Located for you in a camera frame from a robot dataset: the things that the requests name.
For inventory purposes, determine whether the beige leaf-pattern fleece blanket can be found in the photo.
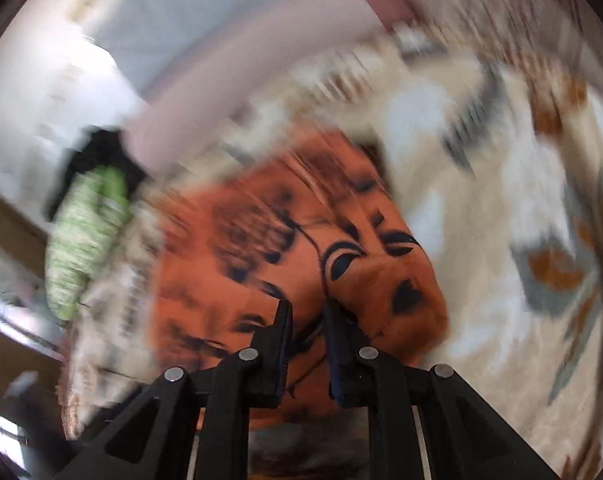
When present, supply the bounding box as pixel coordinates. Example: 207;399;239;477
59;0;603;479

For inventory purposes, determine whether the brown wooden furniture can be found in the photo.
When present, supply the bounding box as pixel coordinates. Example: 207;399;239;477
0;198;65;400

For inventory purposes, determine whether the grey pillow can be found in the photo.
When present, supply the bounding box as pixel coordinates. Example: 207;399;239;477
91;0;274;101

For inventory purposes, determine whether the orange black floral garment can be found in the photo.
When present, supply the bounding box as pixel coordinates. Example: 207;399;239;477
152;130;448;426

